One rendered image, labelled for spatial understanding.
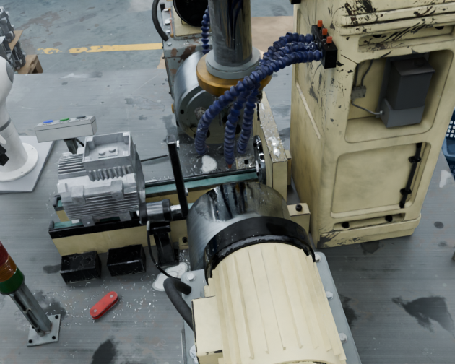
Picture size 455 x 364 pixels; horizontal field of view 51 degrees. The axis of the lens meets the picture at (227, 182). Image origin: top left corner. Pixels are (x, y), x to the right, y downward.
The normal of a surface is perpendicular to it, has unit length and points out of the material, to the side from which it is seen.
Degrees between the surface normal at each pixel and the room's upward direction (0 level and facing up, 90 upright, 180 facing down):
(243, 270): 23
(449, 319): 0
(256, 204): 17
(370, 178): 90
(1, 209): 0
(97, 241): 90
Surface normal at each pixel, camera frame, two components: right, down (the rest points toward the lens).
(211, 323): -0.07, -0.70
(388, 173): 0.13, 0.70
